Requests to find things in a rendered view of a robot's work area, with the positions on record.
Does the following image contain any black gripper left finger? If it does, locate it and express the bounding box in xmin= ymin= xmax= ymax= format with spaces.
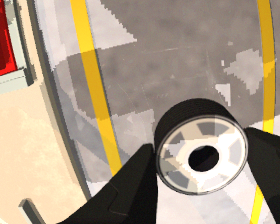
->
xmin=55 ymin=143 xmax=159 ymax=224

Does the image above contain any yellow tape outline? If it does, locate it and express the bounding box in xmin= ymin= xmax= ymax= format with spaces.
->
xmin=70 ymin=0 xmax=275 ymax=224

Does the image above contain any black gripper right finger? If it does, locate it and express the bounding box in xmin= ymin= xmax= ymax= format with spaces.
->
xmin=244 ymin=127 xmax=280 ymax=224

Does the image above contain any black tyre with white wheel rim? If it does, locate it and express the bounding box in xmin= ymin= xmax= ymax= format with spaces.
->
xmin=154 ymin=98 xmax=250 ymax=196

